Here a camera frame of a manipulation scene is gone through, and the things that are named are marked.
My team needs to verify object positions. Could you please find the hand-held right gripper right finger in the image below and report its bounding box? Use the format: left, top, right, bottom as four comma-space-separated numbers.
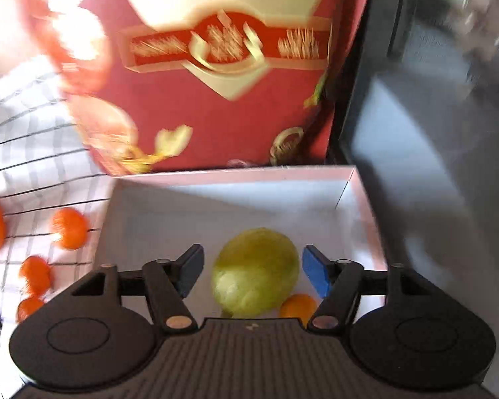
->
301, 244, 431, 334

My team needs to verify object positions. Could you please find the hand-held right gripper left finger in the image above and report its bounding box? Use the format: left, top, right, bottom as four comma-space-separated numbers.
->
72, 244, 204, 334

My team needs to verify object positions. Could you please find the small orange mandarin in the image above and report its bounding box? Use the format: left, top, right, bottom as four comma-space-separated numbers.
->
17, 297, 46, 323
278, 294, 319, 319
51, 208, 88, 251
19, 255, 53, 296

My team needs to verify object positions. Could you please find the pink cardboard box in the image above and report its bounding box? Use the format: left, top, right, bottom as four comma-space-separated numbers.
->
95, 165, 389, 321

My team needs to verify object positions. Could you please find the yellow-green citrus fruit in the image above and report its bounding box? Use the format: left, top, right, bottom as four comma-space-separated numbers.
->
211, 227, 301, 318

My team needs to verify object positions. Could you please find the red printed bag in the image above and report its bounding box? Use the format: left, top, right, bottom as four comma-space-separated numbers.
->
14, 0, 377, 175

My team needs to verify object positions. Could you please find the white checked cloth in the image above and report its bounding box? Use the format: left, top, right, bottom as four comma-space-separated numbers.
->
0, 56, 117, 383

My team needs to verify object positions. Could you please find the black glass-sided computer case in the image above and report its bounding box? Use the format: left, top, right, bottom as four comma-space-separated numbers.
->
324, 0, 499, 387

